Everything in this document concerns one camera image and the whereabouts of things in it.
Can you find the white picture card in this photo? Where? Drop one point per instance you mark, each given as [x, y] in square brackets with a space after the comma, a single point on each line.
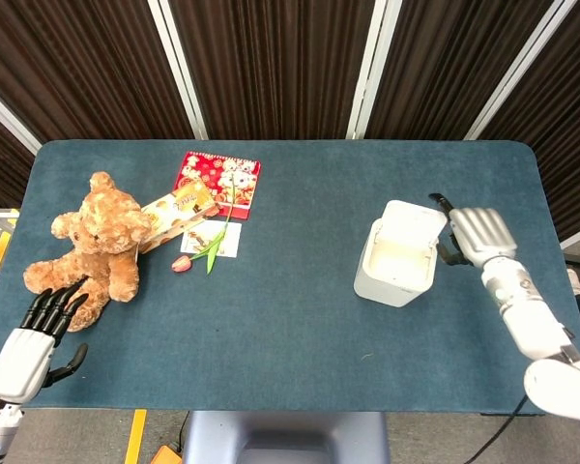
[195, 239]

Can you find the white plastic bin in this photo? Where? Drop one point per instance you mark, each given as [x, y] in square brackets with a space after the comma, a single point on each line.
[398, 253]

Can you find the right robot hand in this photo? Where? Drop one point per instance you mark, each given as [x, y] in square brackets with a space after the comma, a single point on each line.
[483, 231]

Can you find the brown teddy bear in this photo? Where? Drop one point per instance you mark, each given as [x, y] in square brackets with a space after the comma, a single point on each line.
[94, 237]

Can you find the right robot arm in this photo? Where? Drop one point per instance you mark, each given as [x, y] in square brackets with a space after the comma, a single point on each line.
[536, 324]

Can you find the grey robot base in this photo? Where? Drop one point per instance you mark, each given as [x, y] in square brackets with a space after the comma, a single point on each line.
[285, 437]

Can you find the orange floor device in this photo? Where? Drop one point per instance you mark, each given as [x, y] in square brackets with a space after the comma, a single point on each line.
[166, 455]

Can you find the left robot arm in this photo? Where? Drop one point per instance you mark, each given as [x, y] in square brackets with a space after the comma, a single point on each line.
[0, 427]

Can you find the yellow snack box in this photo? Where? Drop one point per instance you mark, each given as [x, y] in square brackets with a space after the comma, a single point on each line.
[179, 215]

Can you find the blue table mat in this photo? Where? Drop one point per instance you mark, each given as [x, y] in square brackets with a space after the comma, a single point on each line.
[290, 290]

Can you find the red festive gift bag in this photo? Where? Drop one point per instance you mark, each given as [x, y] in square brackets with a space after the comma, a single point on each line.
[220, 176]

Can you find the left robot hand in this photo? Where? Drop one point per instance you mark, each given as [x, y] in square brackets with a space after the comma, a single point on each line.
[21, 355]

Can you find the artificial tulip flower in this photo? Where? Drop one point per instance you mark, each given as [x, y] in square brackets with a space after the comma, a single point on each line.
[212, 241]

